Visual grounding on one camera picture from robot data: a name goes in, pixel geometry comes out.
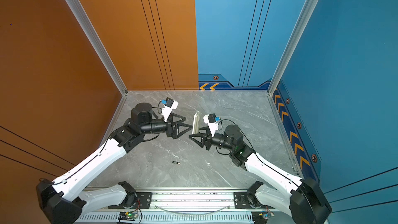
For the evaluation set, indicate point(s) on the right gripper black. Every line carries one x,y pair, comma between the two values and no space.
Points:
207,139

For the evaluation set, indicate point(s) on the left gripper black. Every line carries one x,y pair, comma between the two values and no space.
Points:
173,132

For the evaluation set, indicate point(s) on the beige remote control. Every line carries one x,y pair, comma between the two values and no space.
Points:
196,122

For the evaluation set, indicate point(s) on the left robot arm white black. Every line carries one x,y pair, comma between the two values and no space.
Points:
63,200

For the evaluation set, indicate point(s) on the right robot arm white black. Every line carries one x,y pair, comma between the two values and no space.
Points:
301,199

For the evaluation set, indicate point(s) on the white ventilation grille strip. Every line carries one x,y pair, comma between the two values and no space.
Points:
167,218

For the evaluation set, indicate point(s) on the circuit board right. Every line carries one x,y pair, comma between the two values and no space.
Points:
261,217

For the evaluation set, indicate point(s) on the green circuit board left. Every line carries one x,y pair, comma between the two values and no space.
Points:
128,217

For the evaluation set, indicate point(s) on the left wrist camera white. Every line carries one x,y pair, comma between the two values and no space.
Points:
168,106

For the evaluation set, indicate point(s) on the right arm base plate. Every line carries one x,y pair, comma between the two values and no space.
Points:
241,201

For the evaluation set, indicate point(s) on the aluminium front rail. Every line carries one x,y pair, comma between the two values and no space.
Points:
206,200

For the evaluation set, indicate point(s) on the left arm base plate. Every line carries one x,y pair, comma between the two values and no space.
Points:
140,200

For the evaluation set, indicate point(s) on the left aluminium corner post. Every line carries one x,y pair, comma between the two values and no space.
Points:
86,25

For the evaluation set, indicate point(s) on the aluminium corner post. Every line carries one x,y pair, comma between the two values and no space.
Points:
86,25
301,23

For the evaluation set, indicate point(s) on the right aluminium corner post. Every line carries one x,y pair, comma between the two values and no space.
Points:
301,23

